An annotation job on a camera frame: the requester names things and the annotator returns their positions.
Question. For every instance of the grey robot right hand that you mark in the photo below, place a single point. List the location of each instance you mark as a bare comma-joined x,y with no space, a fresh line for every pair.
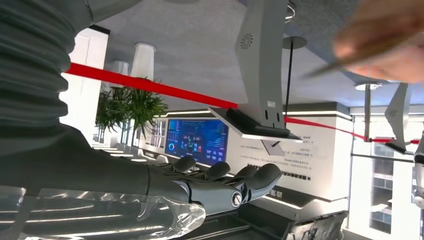
99,169

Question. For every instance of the clear plastic hand cover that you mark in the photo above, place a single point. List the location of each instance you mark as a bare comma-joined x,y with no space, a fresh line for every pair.
99,215

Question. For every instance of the red barrier belt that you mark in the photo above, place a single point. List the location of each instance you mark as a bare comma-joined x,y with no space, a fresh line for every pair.
149,86

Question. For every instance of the blue display screen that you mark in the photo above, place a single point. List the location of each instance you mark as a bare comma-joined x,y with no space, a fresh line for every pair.
198,140

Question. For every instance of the dark grey angular panel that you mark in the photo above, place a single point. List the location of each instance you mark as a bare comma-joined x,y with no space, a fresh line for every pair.
318,228

